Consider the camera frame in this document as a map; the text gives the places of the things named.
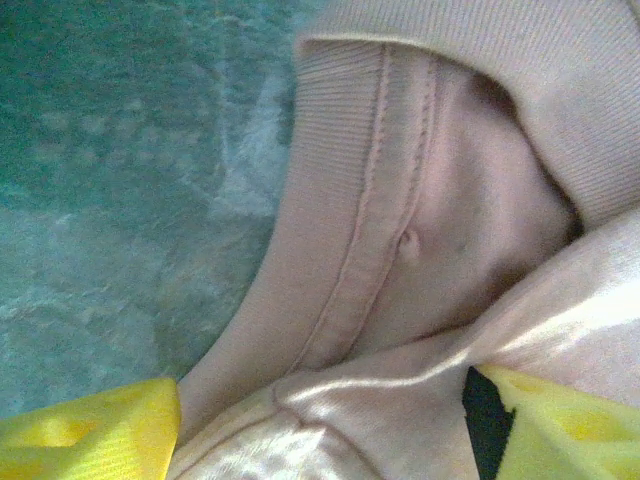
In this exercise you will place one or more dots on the pink printed t-shirt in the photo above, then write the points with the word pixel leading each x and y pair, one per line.
pixel 425 225

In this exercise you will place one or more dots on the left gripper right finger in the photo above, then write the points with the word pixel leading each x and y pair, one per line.
pixel 570 430

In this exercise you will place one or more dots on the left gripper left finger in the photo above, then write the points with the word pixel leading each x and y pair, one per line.
pixel 90 435

